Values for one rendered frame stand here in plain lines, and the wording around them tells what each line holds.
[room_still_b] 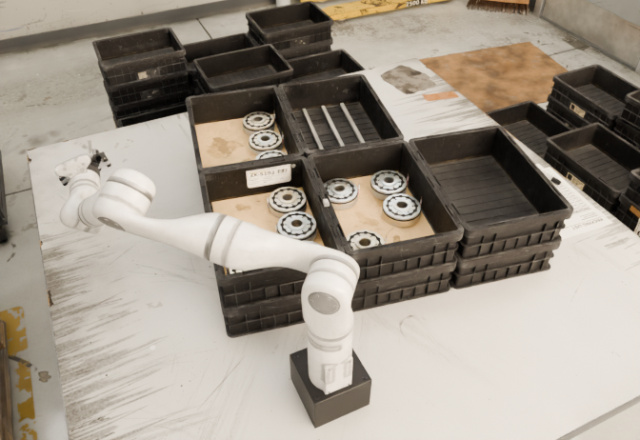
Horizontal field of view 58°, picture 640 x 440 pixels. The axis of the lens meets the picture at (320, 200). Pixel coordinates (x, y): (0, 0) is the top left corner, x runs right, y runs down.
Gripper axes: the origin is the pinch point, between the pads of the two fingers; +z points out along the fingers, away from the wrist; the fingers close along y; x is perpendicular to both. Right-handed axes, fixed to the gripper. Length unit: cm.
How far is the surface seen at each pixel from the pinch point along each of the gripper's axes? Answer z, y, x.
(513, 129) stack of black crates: 63, 169, -101
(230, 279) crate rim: -55, 25, -16
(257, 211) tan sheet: -24, 37, -24
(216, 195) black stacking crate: -16.3, 28.6, -18.5
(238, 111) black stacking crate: 22, 45, -15
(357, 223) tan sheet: -37, 60, -32
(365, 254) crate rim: -57, 56, -25
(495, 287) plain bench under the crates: -57, 87, -56
